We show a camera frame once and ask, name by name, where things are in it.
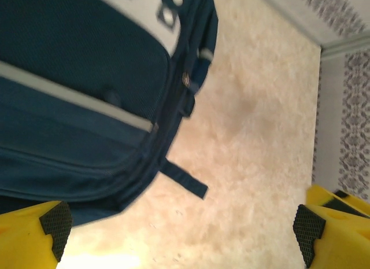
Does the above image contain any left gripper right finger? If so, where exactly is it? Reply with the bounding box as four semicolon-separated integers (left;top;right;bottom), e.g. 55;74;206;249
292;204;370;269

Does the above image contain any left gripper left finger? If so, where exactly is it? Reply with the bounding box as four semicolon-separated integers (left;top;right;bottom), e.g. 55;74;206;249
0;201;73;269

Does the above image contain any navy blue student backpack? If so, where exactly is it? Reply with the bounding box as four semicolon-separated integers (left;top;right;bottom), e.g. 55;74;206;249
0;0;220;227

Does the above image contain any aluminium frame post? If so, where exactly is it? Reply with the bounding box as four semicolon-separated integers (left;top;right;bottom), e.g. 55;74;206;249
320;31;370;61

